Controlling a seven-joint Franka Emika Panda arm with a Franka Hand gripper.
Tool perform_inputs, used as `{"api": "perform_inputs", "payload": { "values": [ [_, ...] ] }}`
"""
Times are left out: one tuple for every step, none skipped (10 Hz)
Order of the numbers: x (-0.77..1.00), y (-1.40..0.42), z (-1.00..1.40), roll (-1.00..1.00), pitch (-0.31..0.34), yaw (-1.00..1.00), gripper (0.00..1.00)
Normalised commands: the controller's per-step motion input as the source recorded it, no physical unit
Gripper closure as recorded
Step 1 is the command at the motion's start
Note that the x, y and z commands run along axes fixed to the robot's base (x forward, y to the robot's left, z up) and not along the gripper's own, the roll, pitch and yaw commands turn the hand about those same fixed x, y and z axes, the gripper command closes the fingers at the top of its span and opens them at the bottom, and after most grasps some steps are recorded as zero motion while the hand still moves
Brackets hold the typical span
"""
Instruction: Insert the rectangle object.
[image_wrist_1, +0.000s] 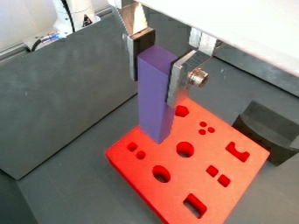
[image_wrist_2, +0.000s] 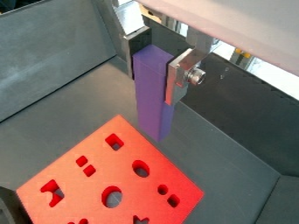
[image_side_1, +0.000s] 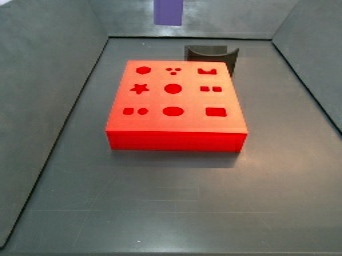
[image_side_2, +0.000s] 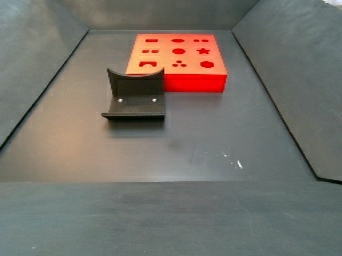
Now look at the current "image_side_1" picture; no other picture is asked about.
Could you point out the purple rectangle block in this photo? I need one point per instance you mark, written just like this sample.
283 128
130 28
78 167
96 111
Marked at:
167 12

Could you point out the red shape sorter box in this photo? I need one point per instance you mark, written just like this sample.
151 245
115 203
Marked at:
176 105

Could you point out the dark grey curved block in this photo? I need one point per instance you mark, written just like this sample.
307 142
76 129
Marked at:
206 53

